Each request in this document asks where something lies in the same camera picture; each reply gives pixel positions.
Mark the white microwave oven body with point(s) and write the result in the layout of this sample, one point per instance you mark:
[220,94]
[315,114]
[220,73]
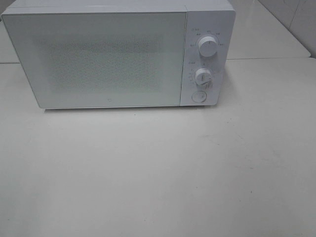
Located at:
[203,18]

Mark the white timer knob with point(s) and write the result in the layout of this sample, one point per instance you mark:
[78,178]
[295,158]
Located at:
[203,76]

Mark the white microwave door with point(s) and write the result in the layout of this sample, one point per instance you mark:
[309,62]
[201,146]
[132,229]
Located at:
[101,60]

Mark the upper white power knob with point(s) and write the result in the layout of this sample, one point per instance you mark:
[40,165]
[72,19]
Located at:
[207,46]

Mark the round white door button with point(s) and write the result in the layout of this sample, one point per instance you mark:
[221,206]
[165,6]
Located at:
[199,96]

